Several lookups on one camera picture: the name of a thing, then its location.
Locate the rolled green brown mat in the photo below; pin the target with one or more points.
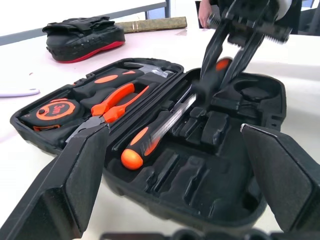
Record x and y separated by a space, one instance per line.
155 23

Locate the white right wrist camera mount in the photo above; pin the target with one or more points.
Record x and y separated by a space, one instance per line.
283 7

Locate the orange black tape measure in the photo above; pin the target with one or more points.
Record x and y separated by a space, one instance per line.
55 108

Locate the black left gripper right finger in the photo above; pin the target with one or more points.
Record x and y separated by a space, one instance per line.
287 180

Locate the lilac plastic spatula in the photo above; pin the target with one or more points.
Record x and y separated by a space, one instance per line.
17 93

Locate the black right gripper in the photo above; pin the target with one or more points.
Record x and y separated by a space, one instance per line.
255 22

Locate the bare bystander hand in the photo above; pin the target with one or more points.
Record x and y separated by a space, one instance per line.
206 16

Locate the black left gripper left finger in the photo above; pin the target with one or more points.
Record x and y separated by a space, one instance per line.
62 190

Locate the black red boxing focus mitt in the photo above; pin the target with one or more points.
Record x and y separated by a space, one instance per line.
82 42

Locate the orange black screwdriver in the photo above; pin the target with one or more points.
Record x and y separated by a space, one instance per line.
131 158
210 87

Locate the black plastic tool case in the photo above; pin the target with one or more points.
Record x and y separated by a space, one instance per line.
200 175

